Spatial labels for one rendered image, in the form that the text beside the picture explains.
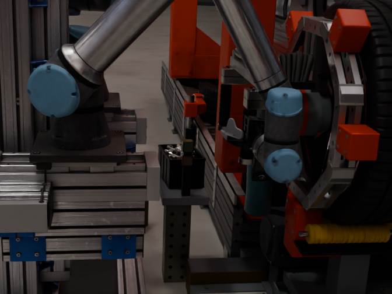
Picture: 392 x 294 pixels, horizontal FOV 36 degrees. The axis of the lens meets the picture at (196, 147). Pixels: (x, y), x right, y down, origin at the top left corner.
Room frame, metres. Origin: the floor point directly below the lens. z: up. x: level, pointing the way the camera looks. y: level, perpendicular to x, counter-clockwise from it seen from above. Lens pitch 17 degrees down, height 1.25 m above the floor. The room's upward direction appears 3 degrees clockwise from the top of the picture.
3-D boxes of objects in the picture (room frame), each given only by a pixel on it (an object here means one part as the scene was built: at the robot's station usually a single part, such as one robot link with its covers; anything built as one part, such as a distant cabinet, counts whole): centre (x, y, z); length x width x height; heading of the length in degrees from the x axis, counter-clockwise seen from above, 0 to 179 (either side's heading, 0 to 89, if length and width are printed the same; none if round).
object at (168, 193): (2.24, 0.06, 0.44); 0.43 x 0.17 x 0.03; 9
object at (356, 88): (1.76, -0.34, 0.85); 0.54 x 0.07 x 0.54; 9
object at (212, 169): (3.45, -0.01, 0.28); 2.47 x 0.09 x 0.22; 9
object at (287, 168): (1.26, -0.18, 0.85); 0.11 x 0.08 x 0.09; 9
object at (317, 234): (1.65, -0.46, 0.51); 0.29 x 0.06 x 0.06; 99
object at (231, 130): (1.50, -0.09, 0.85); 0.09 x 0.03 x 0.06; 45
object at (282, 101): (1.28, -0.18, 0.95); 0.11 x 0.08 x 0.11; 174
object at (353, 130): (1.44, -0.40, 0.85); 0.09 x 0.08 x 0.07; 9
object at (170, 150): (2.22, 0.06, 0.51); 0.20 x 0.14 x 0.13; 16
